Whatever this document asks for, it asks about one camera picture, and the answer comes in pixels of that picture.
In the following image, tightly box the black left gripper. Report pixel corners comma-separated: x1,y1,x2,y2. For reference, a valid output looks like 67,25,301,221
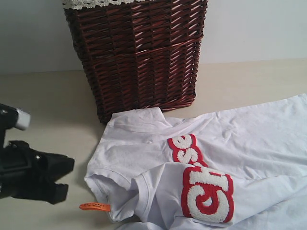
0,140,75,205

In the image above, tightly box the white shirt garment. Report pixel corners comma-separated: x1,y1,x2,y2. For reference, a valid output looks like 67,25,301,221
84,94,307,230

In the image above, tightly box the dark brown wicker basket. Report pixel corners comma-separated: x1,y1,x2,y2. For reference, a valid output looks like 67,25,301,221
63,0,208,123

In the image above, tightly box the orange garment tag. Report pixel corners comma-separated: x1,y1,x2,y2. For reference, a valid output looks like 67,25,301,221
79,202,111,212

